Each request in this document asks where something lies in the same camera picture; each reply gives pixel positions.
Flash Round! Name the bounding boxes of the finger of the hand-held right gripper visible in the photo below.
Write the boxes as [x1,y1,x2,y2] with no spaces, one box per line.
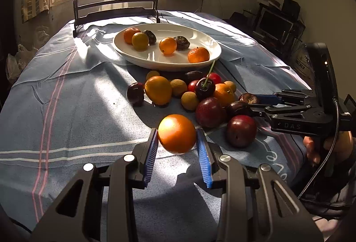
[254,89,317,106]
[246,104,313,121]

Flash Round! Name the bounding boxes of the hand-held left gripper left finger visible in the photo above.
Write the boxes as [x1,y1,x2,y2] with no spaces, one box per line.
[29,128,160,242]

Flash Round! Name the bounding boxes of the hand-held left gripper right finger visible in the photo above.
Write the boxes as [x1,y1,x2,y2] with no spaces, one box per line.
[196,127,324,242]

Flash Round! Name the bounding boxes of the dark brown wrinkled fruit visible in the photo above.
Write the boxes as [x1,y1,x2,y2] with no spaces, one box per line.
[238,93,260,104]
[174,36,191,51]
[225,101,252,118]

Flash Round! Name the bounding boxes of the large round orange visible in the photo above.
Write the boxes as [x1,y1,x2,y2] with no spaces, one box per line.
[158,114,197,155]

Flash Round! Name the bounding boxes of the white oval plate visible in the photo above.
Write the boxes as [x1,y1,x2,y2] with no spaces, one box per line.
[112,23,222,72]

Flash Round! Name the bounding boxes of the person's right hand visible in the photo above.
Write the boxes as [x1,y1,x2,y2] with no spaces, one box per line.
[303,131,354,166]

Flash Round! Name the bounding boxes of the dark red plum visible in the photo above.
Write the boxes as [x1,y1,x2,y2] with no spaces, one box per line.
[226,115,258,148]
[127,82,145,106]
[195,97,227,128]

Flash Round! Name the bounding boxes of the small mandarin orange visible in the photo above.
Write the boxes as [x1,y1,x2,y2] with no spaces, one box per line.
[213,83,236,107]
[123,27,142,45]
[188,47,210,63]

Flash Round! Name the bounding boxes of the tan longan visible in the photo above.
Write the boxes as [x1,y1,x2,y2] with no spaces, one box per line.
[181,91,200,111]
[170,79,188,97]

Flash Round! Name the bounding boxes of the dark cherry with green stem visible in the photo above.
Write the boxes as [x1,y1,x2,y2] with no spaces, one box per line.
[195,60,216,101]

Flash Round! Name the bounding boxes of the oval orange citrus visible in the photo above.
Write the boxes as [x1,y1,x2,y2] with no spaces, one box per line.
[144,76,173,106]

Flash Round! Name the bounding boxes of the dark purple fruit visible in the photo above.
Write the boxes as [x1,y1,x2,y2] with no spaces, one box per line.
[184,70,205,84]

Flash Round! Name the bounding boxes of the television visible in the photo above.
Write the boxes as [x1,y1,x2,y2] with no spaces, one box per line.
[254,7,295,37]

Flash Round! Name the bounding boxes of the dark clothing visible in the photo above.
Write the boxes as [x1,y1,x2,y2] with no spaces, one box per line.
[289,131,356,231]

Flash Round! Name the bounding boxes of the blue striped tablecloth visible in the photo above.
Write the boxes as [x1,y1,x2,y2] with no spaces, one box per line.
[0,10,315,242]

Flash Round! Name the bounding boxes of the black speaker box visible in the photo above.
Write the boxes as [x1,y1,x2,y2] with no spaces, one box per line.
[281,0,301,17]

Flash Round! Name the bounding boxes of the small round orange kumquat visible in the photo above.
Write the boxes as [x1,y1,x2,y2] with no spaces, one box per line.
[159,37,178,54]

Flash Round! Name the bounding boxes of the small yellow citrus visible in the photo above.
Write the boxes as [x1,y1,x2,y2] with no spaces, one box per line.
[131,32,150,51]

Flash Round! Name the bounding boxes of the dark brown date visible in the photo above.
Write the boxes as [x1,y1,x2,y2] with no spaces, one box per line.
[143,30,157,46]

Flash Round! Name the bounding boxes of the plastic bags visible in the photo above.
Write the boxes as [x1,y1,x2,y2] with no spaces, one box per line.
[6,43,39,80]

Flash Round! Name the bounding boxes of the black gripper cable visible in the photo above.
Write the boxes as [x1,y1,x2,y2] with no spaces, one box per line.
[297,99,341,199]

